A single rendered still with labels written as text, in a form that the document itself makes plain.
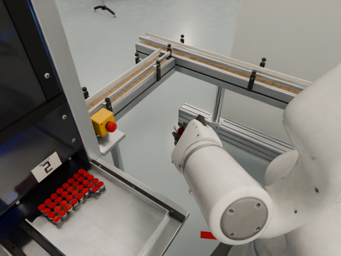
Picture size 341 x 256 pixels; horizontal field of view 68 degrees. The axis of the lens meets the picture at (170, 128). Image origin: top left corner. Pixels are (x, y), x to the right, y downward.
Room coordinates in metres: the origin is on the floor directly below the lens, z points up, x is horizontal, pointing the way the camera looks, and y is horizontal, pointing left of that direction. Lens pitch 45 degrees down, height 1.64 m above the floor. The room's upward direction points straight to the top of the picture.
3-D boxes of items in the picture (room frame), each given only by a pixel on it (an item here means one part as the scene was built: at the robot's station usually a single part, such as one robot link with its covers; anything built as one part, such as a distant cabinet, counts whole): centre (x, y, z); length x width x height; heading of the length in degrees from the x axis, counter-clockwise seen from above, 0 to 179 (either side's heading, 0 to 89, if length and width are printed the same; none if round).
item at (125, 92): (1.00, 0.21, 0.92); 0.69 x 0.16 x 0.16; 146
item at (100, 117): (0.68, 0.25, 1.00); 0.08 x 0.07 x 0.07; 56
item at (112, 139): (0.71, 0.28, 0.87); 0.14 x 0.13 x 0.02; 56
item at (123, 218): (0.35, 0.22, 0.90); 0.34 x 0.26 x 0.04; 56
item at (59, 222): (0.40, 0.29, 0.90); 0.18 x 0.02 x 0.05; 146
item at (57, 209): (0.42, 0.31, 0.90); 0.18 x 0.02 x 0.05; 146
